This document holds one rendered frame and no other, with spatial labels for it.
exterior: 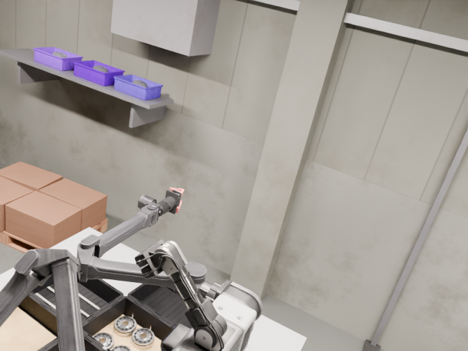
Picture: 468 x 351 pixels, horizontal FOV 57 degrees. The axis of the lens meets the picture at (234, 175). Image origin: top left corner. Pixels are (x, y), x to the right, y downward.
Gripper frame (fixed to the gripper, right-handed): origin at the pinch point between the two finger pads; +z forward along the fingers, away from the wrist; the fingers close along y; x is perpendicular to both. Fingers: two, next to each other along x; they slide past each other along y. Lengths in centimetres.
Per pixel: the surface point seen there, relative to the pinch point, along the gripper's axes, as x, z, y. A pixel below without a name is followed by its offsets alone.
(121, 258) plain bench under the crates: -46, 27, 75
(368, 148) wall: 64, 148, -10
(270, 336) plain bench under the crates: 57, 25, 74
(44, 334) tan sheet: -27, -53, 62
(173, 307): 9, -3, 62
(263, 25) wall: -36, 150, -71
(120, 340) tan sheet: 2, -36, 62
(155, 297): -3, -2, 62
